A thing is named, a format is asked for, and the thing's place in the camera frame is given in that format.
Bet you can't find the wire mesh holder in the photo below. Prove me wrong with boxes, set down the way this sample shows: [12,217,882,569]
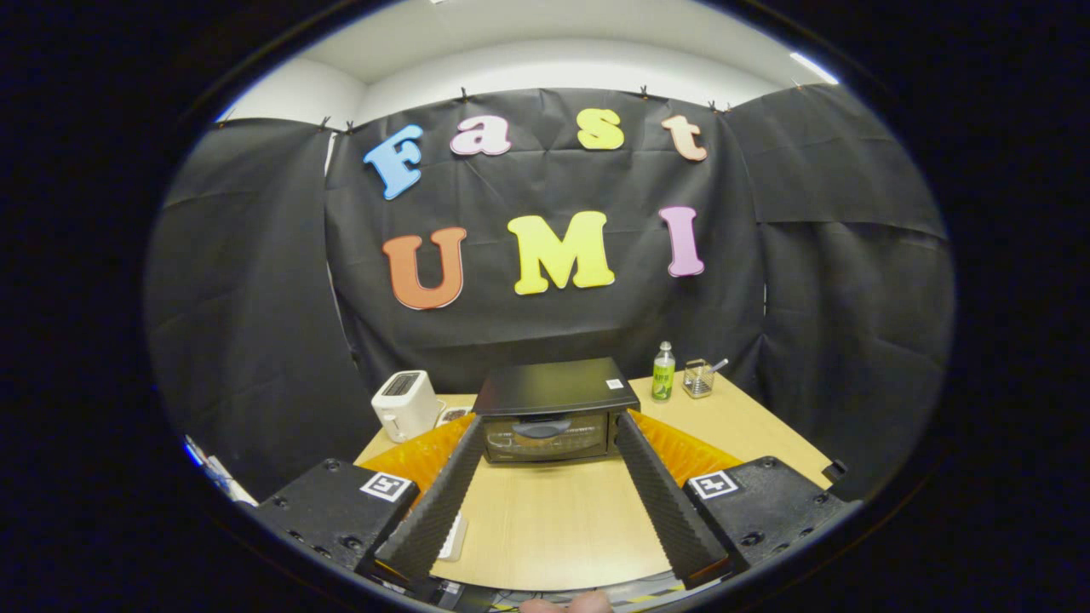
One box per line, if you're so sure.
[682,358,730,399]

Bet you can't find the white pop-up toaster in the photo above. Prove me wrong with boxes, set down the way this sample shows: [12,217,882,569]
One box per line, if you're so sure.
[371,370,444,444]

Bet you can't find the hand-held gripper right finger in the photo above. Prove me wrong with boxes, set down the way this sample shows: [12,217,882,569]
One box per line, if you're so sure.
[615,410,861,590]

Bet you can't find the small ceiling light panel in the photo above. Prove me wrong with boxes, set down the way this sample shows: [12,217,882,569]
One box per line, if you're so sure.
[788,51,840,86]

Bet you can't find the white plastic item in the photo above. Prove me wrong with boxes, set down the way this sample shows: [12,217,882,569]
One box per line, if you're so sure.
[204,455,256,505]

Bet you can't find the green label bottle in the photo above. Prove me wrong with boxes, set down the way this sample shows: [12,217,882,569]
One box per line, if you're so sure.
[651,341,676,402]

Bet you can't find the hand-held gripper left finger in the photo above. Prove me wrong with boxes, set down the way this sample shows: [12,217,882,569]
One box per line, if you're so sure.
[255,414,485,588]

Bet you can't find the white rectangular tray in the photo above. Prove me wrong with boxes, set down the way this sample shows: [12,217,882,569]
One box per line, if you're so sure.
[439,511,469,563]

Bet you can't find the black toaster oven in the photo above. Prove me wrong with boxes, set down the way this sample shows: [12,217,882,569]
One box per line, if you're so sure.
[473,357,641,465]

